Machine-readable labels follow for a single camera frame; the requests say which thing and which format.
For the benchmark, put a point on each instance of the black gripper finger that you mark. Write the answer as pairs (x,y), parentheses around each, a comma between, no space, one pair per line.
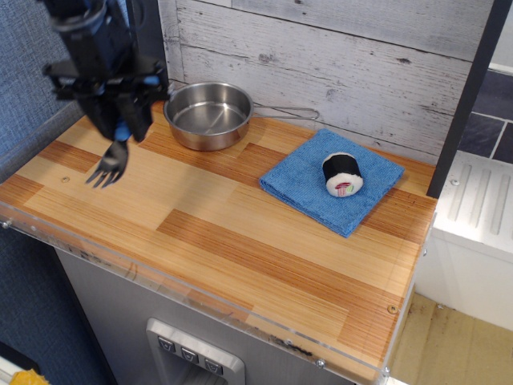
(134,118)
(104,115)

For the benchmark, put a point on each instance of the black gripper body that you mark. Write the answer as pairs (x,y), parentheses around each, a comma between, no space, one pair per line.
(103,61)

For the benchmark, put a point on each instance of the blue handled metal fork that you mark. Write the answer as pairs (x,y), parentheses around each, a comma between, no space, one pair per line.
(114,161)

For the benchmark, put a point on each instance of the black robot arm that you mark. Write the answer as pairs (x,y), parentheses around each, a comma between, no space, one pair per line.
(84,13)

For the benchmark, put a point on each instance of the stainless steel pan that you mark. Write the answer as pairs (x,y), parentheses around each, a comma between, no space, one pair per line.
(212,116)

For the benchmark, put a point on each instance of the clear acrylic table edge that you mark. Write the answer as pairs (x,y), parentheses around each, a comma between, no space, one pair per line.
(256,310)

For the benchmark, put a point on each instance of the folded blue cloth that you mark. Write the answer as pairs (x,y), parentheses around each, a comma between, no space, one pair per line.
(299,181)

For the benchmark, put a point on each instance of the plush sushi roll toy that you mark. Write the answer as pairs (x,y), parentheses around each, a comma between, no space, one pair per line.
(342,174)

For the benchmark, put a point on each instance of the silver button control panel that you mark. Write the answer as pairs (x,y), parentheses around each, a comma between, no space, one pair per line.
(182,358)

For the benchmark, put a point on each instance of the yellow black object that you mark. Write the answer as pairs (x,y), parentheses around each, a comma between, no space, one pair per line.
(28,378)

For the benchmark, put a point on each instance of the white ribbed box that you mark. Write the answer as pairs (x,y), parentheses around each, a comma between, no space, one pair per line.
(467,260)

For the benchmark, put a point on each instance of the black left frame post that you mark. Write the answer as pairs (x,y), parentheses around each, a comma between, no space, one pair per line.
(150,36)

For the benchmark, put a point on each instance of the black frame post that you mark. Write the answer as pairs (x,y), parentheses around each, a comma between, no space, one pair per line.
(483,56)
(150,36)

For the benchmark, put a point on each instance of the black right frame post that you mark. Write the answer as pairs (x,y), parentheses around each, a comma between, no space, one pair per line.
(483,56)

